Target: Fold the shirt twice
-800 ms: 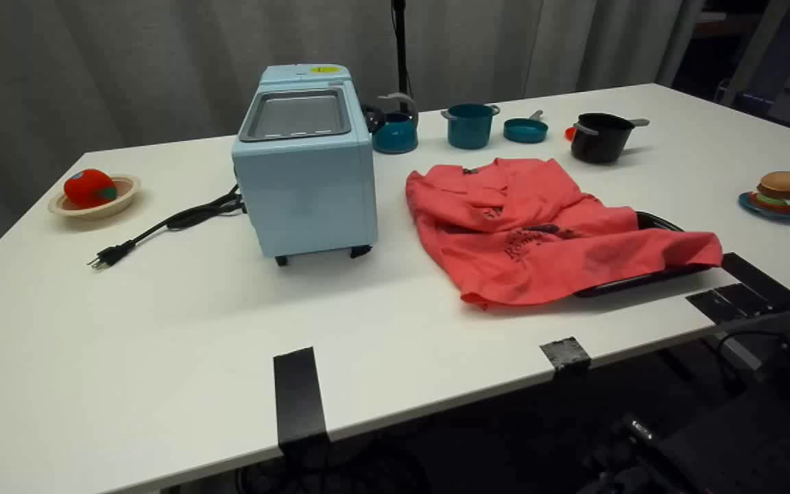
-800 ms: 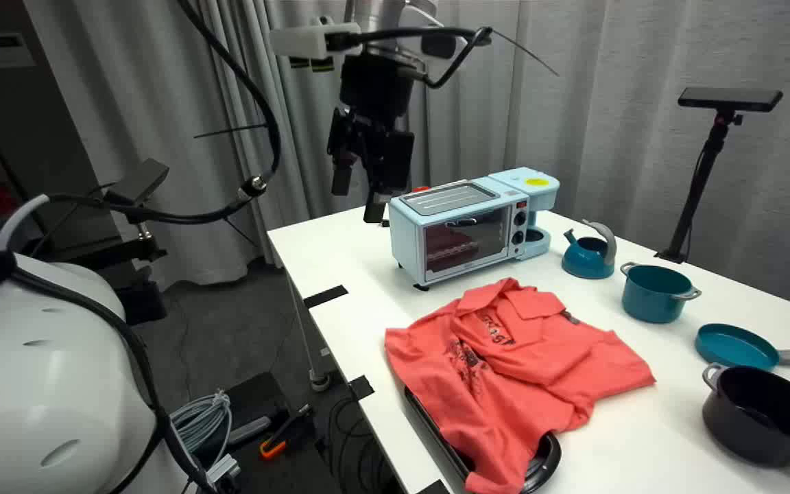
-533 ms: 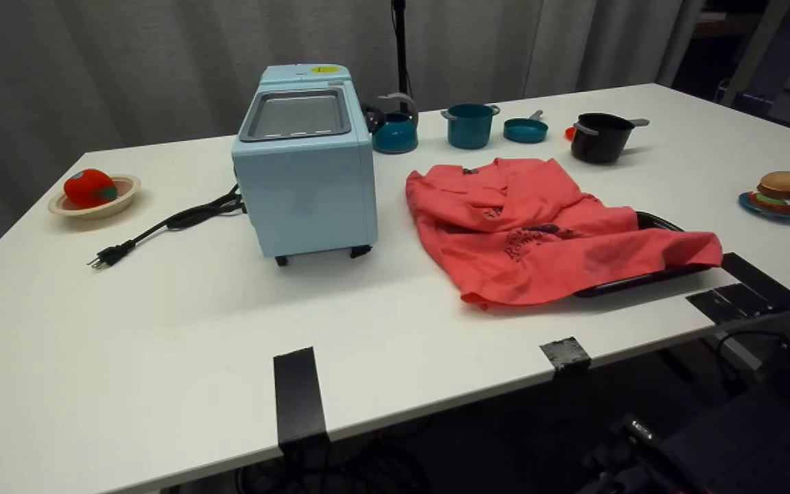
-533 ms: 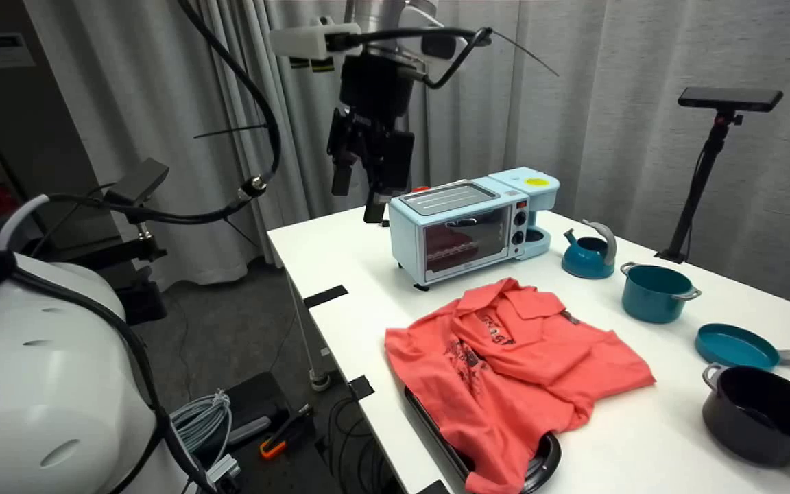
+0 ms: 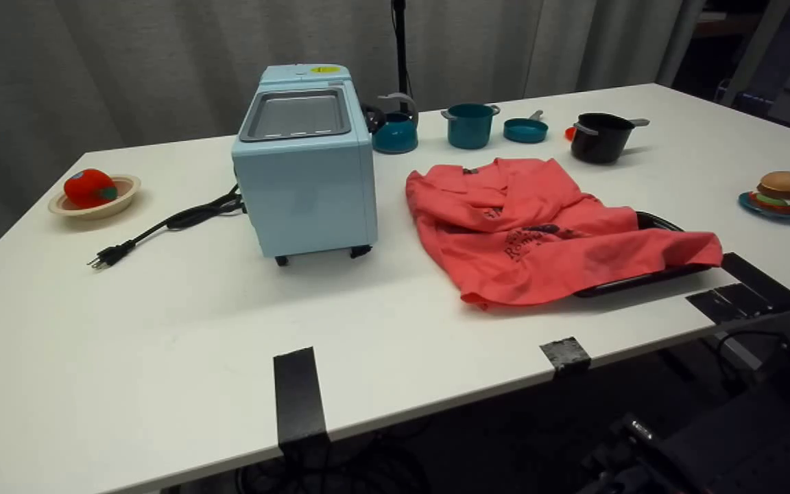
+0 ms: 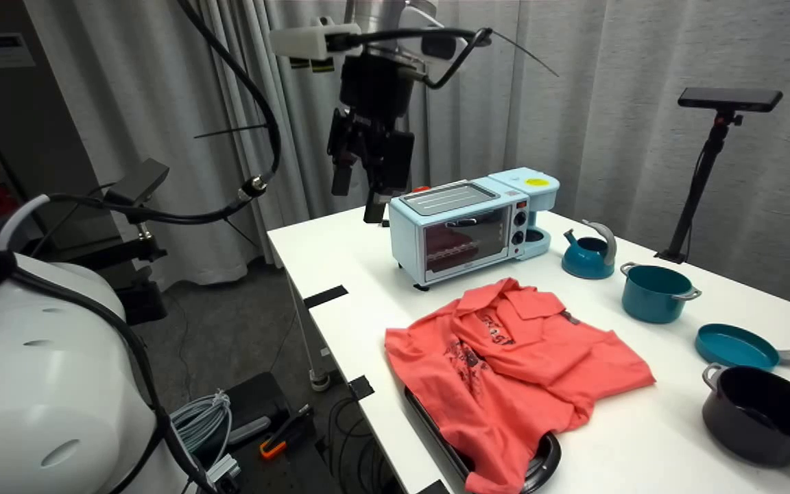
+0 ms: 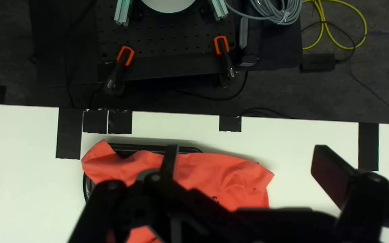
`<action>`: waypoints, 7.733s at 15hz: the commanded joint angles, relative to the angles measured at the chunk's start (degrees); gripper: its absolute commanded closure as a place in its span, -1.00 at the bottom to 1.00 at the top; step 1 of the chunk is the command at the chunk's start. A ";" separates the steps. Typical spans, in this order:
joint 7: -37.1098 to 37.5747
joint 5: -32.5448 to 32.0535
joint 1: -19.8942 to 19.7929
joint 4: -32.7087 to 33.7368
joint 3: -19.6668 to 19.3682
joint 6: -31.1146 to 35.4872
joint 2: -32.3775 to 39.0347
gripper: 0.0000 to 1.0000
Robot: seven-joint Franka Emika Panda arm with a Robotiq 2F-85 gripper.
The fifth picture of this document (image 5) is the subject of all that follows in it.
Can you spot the teal toy pot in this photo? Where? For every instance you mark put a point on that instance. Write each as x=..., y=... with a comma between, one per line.
x=469, y=128

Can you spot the small black tape piece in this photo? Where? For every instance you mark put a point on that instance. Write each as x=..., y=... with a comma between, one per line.
x=566, y=353

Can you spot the black camera stand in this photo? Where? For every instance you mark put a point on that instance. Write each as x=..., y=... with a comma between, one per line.
x=400, y=43

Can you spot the long black tape strip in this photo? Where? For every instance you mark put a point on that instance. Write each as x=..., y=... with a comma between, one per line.
x=300, y=399

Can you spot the small red toy piece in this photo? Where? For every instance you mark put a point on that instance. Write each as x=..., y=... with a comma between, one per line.
x=570, y=132

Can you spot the red fruit on plate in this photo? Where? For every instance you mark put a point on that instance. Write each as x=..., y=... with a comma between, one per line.
x=112, y=210

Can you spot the red toy tomato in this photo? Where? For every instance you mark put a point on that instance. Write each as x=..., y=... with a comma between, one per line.
x=89, y=187

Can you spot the wide black tape strip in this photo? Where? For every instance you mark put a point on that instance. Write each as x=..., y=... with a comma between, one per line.
x=723, y=303
x=760, y=280

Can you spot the light blue toaster oven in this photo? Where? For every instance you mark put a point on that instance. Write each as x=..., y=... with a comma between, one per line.
x=308, y=187

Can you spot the teal toy frying pan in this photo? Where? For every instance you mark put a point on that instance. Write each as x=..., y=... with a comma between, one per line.
x=524, y=130

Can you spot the coral red shirt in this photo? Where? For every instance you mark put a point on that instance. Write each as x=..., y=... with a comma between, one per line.
x=522, y=228

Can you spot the black ridged tray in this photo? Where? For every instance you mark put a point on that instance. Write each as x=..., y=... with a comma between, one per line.
x=658, y=221

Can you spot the small blue plate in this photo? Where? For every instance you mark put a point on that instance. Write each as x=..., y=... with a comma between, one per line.
x=754, y=210

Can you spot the black toy pot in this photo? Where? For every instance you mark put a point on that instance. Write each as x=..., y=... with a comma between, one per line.
x=601, y=137

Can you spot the toy burger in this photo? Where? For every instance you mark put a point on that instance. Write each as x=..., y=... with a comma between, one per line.
x=783, y=194

